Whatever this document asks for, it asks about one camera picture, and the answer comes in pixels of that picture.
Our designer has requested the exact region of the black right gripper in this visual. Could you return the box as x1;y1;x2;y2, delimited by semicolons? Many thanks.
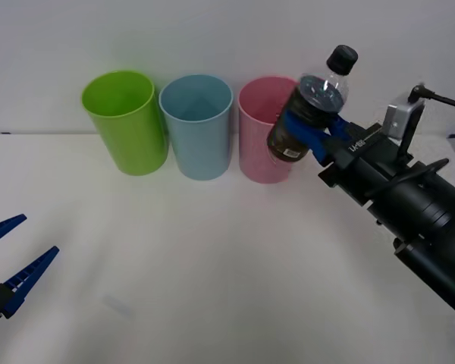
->
282;111;417;209

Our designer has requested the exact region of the dark bottle with black cap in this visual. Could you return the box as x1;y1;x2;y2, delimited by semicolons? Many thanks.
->
265;44;359;165

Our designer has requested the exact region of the pink plastic bin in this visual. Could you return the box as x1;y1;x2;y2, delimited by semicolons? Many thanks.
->
237;75;303;185

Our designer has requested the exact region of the pale blue plastic bin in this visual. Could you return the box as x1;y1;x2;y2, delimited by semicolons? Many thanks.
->
158;74;234;181

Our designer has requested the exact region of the green plastic bin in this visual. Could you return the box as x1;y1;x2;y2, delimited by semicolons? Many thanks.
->
80;70;169;177

